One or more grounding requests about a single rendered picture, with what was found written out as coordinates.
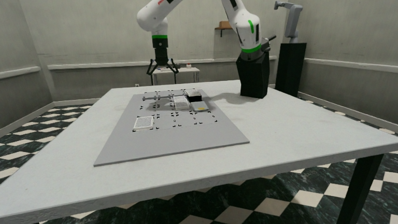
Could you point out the clear plastic lid with yellow tape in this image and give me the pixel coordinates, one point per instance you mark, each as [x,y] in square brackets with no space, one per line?
[199,106]

